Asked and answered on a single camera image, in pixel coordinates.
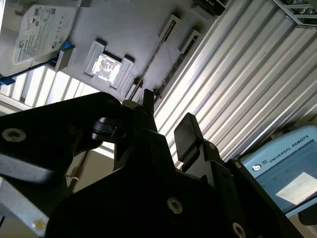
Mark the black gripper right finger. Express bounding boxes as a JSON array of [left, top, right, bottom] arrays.
[[174, 113, 307, 238]]

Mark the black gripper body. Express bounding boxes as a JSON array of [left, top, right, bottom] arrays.
[[46, 168, 234, 238]]

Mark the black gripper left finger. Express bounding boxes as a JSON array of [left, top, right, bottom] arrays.
[[0, 89, 175, 185]]

